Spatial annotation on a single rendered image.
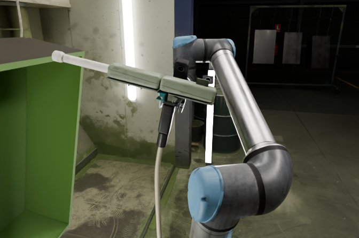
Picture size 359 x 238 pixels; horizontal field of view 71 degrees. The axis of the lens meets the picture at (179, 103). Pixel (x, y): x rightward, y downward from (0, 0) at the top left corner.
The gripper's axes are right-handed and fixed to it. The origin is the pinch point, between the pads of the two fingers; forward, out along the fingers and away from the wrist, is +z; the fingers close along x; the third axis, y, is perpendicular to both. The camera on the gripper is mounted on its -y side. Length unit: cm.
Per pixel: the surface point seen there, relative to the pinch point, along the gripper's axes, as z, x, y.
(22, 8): -159, 177, 0
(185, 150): -219, -2, 131
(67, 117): -61, 66, 47
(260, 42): -690, -122, -9
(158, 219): 3.1, -4.9, 39.2
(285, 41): -695, -188, -26
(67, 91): -61, 68, 31
